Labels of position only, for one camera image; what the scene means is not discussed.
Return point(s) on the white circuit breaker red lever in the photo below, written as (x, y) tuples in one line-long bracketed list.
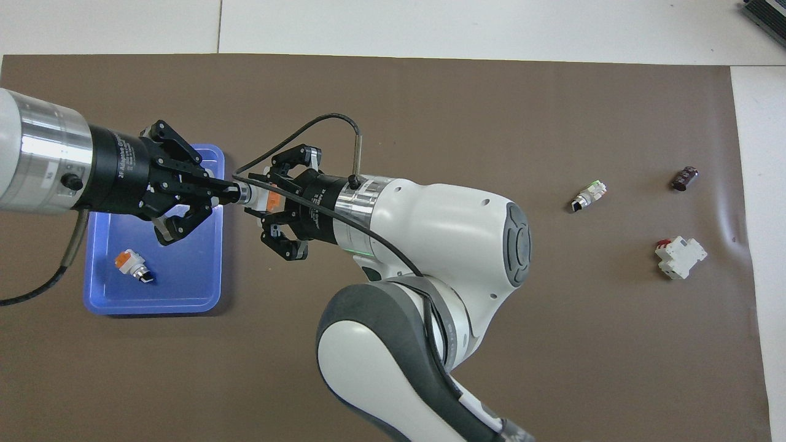
[(678, 258)]

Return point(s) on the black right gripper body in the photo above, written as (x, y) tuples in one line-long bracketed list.
[(319, 209)]

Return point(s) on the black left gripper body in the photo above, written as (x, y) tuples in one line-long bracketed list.
[(120, 172)]

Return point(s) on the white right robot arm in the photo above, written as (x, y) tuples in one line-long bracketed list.
[(448, 227)]

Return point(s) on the green-backed selector switch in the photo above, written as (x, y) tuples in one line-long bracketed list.
[(588, 196)]

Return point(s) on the dark cylindrical capacitor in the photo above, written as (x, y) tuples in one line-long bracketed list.
[(684, 178)]

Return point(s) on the black finned power unit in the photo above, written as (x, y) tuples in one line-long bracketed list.
[(767, 11)]

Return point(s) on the brown paper table mat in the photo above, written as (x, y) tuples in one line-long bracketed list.
[(614, 344)]

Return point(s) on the blue plastic tray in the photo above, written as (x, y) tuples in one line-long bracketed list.
[(184, 276)]

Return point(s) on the orange-backed selector switch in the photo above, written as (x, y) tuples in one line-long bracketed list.
[(130, 263)]

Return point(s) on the selector switch orange green block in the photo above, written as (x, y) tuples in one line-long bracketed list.
[(261, 195)]

